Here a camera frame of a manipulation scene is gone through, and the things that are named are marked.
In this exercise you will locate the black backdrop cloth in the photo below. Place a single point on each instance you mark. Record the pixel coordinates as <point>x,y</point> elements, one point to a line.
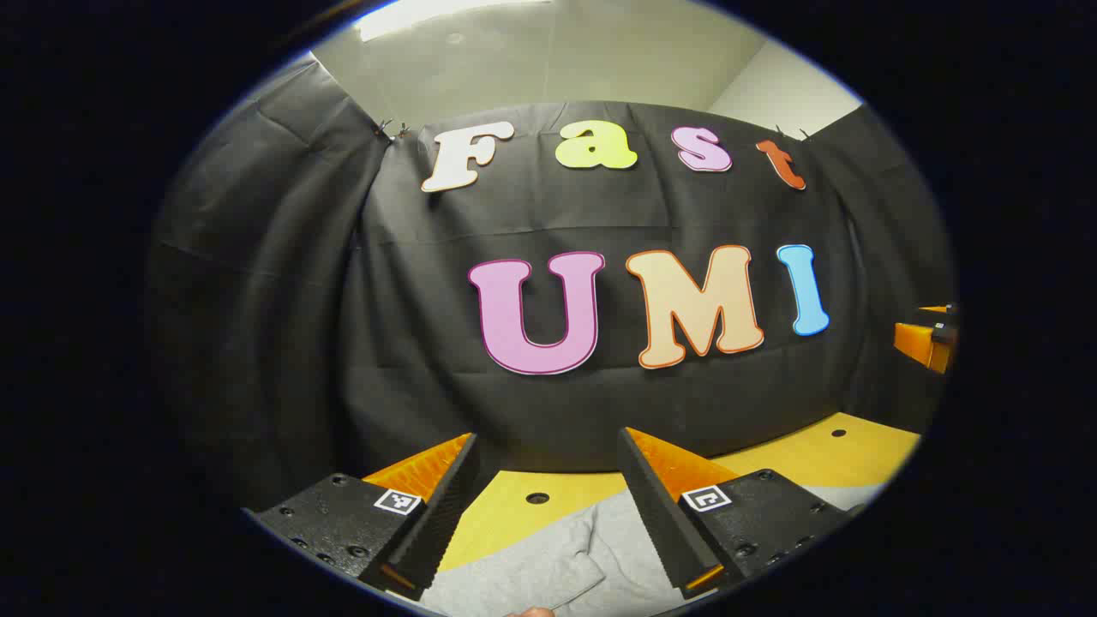
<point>428,343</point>

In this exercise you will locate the metal cloth clip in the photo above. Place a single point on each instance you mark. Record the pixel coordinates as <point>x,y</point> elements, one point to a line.
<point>391,130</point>
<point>793,134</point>

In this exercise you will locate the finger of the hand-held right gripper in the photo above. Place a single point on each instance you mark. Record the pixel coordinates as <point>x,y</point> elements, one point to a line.
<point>917,343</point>

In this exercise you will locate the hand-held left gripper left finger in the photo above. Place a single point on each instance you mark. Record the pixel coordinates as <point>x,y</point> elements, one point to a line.
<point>437,523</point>

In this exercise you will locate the grey zip sweatshirt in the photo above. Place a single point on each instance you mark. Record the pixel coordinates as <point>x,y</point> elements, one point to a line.
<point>548,566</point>

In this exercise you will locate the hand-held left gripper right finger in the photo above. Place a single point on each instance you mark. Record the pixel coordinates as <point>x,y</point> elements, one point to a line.
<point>660,523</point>

